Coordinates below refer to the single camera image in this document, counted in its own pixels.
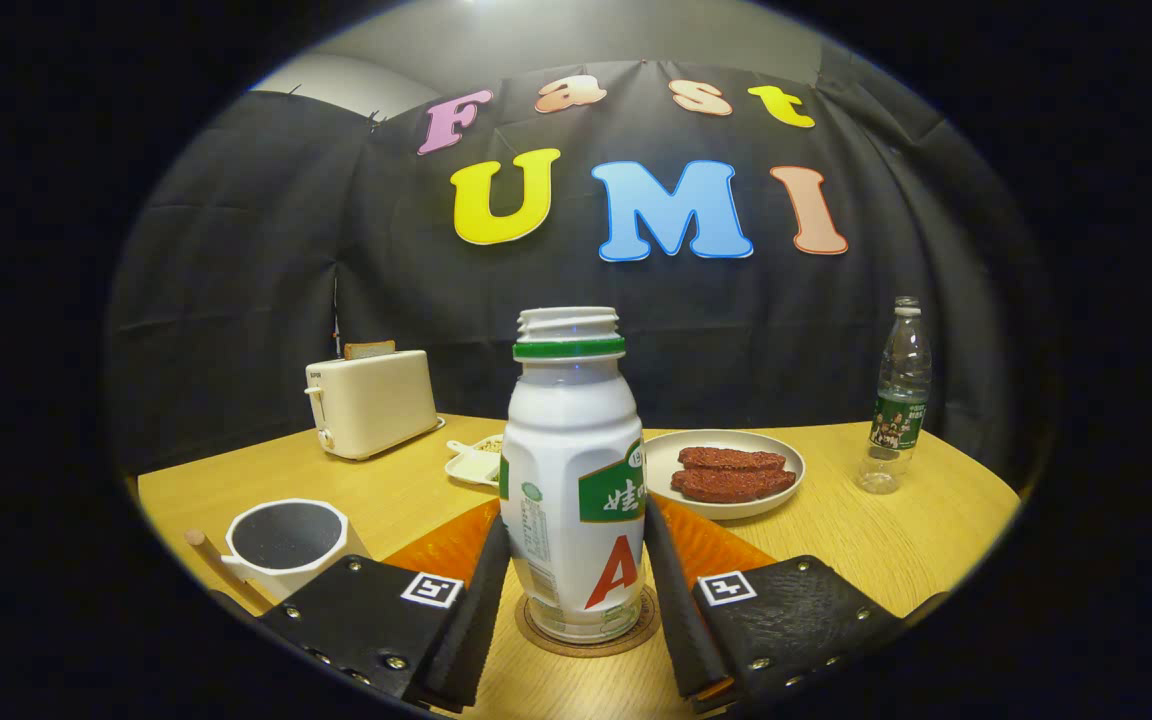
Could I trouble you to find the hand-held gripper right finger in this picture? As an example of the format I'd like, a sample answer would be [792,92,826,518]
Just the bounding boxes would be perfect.
[643,495,907,713]

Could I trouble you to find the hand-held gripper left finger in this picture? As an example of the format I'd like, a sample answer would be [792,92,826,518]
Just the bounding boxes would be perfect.
[256,498,514,714]

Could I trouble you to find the round cork coaster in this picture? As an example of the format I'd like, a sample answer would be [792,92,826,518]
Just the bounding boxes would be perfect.
[514,585,661,658]

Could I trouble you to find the white cup with wooden handle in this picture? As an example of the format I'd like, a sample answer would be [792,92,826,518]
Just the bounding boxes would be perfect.
[184,498,372,606]

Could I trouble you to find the white juice bottle green label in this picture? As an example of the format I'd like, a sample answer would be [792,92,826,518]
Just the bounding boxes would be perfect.
[499,306,648,644]

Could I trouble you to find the clear plastic water bottle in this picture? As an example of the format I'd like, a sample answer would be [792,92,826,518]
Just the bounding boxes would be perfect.
[857,296,933,496]

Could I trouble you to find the red-brown sausage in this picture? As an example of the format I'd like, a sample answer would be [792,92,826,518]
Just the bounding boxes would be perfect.
[677,446,787,473]
[670,467,798,504]

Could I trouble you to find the white round plate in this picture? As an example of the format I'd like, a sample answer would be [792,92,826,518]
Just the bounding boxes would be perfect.
[642,429,807,521]

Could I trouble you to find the white divided dish with beans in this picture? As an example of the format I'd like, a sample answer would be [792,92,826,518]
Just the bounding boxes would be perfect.
[444,433,505,488]

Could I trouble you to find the wooden table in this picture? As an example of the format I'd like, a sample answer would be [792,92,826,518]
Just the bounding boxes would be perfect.
[126,412,1024,720]

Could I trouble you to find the cream toaster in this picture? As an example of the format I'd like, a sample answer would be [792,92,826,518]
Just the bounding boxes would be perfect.
[304,349,445,461]

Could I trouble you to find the black backdrop cloth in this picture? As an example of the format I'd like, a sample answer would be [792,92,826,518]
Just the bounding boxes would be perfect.
[106,60,1052,476]

